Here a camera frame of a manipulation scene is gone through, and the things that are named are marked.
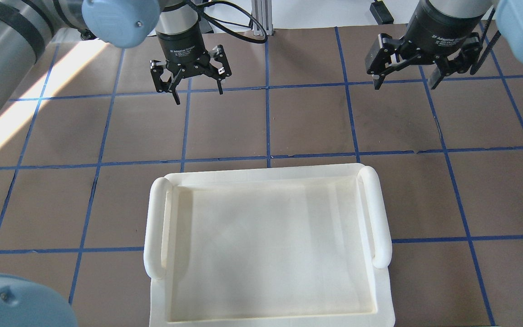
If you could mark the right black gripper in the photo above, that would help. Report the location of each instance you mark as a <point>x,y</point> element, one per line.
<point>438,31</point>

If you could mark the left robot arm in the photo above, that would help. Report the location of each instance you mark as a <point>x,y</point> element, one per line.
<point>28,26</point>

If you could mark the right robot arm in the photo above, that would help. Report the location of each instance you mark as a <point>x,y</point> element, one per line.
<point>441,33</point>

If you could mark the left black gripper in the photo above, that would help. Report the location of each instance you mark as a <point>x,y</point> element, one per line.
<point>181,47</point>

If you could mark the aluminium frame post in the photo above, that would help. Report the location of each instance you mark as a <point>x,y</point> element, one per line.
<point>262,12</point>

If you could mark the black power adapter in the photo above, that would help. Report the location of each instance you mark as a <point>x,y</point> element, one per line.
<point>381,13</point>

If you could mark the white plastic tray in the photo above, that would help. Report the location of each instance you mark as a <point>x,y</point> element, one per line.
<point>303,246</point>

